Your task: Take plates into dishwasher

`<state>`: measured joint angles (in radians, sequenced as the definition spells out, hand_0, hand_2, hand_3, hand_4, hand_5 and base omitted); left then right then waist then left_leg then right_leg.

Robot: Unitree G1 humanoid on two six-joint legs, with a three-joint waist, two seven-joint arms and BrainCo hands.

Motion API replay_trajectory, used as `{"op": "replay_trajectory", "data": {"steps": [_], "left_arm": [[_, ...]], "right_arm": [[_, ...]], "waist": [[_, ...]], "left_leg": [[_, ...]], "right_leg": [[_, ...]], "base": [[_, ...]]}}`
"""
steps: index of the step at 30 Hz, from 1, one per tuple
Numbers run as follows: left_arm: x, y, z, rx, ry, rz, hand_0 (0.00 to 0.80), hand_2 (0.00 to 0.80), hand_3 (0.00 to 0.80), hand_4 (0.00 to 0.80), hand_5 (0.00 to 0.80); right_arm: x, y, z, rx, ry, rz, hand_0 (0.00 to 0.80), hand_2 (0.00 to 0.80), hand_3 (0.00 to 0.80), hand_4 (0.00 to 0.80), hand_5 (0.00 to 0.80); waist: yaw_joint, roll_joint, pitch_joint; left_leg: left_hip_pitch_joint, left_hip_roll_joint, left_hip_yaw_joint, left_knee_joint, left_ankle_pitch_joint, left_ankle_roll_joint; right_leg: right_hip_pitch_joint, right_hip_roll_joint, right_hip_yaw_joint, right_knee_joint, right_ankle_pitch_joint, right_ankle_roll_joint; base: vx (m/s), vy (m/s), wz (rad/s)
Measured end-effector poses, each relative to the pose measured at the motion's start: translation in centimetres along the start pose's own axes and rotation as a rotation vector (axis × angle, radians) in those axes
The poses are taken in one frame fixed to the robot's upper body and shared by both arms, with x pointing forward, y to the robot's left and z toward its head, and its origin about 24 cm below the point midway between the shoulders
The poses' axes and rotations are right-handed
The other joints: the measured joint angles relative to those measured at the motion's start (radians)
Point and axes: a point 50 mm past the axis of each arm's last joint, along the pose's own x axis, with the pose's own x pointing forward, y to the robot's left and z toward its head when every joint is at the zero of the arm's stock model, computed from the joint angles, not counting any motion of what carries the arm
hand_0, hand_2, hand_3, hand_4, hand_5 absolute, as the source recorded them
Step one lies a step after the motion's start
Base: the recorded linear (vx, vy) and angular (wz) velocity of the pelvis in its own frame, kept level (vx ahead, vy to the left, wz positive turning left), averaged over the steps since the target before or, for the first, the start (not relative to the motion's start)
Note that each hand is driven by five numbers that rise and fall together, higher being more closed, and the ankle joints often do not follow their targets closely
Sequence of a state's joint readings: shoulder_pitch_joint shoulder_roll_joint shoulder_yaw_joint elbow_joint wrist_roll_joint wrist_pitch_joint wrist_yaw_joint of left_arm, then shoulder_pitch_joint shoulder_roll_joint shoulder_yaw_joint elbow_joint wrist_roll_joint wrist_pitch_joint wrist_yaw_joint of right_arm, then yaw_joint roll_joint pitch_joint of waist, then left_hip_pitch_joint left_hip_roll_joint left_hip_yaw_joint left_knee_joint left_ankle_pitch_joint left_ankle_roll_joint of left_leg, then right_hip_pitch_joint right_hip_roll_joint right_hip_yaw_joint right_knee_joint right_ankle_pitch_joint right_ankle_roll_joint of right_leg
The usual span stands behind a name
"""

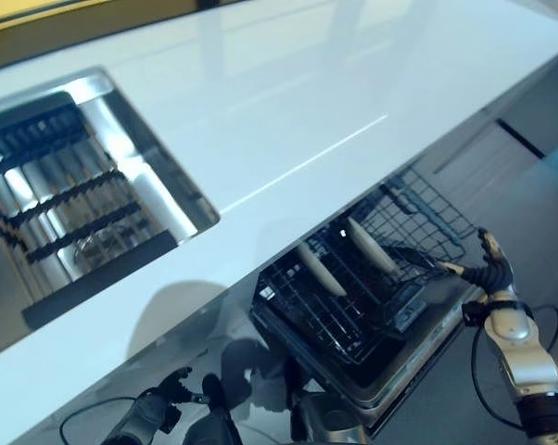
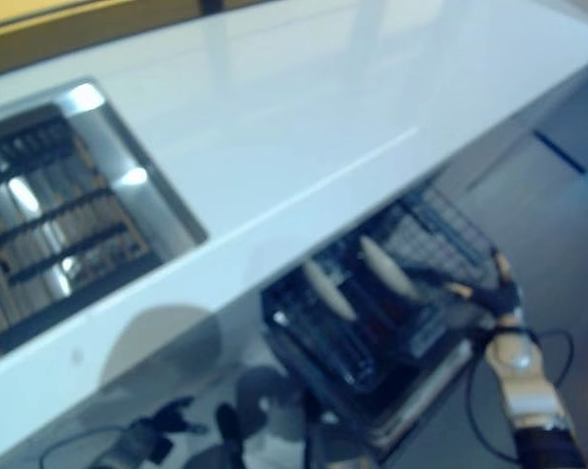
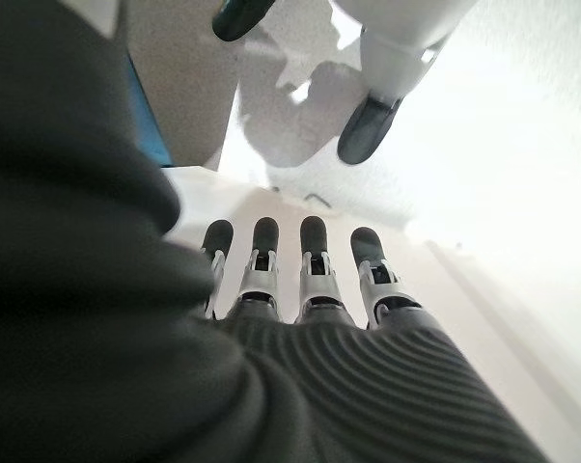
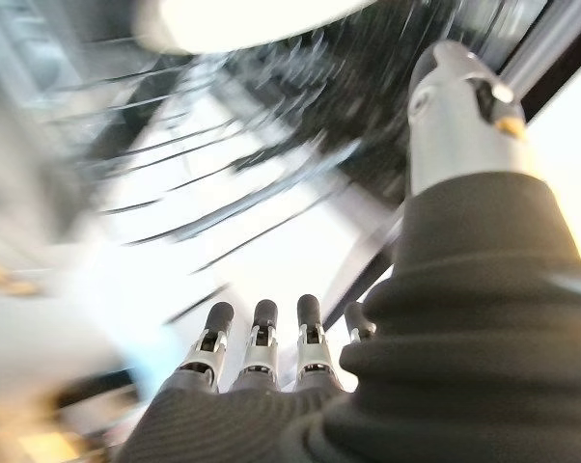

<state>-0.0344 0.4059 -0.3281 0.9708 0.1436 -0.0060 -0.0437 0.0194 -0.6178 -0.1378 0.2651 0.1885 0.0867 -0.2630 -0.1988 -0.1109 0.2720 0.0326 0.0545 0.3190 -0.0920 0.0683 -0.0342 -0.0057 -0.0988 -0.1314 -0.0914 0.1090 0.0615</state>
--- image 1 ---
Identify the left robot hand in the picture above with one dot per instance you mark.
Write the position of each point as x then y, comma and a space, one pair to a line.
168, 394

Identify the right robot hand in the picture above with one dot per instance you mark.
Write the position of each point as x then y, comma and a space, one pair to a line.
494, 273

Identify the white round plate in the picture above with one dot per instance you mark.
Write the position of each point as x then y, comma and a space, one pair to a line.
320, 271
374, 248

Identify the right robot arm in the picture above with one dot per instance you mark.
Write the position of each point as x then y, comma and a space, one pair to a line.
524, 352

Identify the dishwasher door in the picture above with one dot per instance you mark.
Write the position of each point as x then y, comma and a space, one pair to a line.
422, 343

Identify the grey robot torso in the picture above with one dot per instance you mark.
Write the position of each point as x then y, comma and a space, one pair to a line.
334, 424

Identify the black steel dish rack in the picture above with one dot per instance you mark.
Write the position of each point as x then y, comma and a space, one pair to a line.
52, 208

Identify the stainless steel sink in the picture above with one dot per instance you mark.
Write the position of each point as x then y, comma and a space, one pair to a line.
135, 153

